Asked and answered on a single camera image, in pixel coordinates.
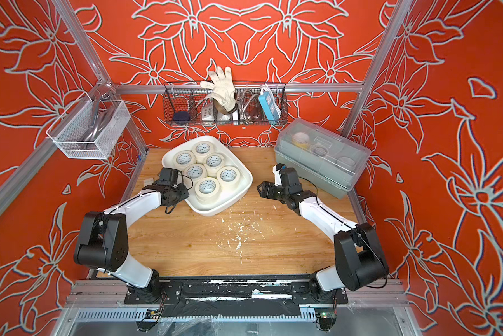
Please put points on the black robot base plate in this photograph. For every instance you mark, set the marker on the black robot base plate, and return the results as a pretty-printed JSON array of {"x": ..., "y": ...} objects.
[{"x": 255, "y": 296}]

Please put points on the small clear plastic box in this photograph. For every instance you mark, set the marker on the small clear plastic box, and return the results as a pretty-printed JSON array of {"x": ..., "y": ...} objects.
[{"x": 148, "y": 182}]

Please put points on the grey lidded plastic box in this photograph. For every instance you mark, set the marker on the grey lidded plastic box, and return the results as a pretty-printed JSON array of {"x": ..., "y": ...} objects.
[{"x": 332, "y": 162}]

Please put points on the white mesh wall basket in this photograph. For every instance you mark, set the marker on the white mesh wall basket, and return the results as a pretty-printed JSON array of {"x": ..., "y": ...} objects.
[{"x": 89, "y": 128}]

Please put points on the masking tape roll six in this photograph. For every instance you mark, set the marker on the masking tape roll six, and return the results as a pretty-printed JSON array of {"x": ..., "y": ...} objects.
[{"x": 229, "y": 178}]

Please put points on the masking tape roll five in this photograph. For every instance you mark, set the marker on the masking tape roll five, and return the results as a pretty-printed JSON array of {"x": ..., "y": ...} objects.
[{"x": 208, "y": 190}]

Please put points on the masking tape roll two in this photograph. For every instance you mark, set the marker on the masking tape roll two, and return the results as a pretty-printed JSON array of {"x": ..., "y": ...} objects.
[{"x": 202, "y": 150}]

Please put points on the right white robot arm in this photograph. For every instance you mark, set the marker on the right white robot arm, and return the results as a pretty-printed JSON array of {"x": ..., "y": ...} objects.
[{"x": 359, "y": 258}]

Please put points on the blue white device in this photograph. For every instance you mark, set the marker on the blue white device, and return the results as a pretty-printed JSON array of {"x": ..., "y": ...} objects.
[{"x": 267, "y": 101}]

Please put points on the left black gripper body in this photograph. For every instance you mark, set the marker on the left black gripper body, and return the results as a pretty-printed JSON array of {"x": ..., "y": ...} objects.
[{"x": 179, "y": 192}]

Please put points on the masking tape roll three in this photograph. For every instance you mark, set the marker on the masking tape roll three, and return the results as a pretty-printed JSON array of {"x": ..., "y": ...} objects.
[{"x": 194, "y": 173}]

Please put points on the black wire wall basket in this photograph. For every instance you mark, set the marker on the black wire wall basket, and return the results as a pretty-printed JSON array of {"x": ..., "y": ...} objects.
[{"x": 243, "y": 103}]

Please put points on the white work glove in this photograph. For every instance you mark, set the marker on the white work glove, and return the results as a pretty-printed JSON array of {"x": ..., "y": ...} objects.
[{"x": 221, "y": 87}]

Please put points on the dark blue round container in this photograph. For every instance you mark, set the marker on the dark blue round container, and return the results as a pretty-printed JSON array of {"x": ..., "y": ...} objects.
[{"x": 181, "y": 117}]

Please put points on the masking tape roll four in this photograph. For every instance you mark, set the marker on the masking tape roll four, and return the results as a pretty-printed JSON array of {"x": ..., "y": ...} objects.
[{"x": 213, "y": 163}]

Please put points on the masking tape roll one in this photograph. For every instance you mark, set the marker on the masking tape roll one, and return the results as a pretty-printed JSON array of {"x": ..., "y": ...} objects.
[{"x": 184, "y": 159}]

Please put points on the white plastic storage tray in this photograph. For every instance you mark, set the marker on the white plastic storage tray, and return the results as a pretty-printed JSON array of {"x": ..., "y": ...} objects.
[{"x": 227, "y": 198}]

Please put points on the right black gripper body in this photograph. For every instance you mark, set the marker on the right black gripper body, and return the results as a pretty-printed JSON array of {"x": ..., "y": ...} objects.
[{"x": 282, "y": 194}]

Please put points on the white power strip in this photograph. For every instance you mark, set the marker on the white power strip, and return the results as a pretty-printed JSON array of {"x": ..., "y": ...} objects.
[{"x": 207, "y": 113}]

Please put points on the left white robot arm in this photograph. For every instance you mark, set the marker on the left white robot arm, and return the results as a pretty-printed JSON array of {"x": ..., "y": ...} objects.
[{"x": 102, "y": 243}]

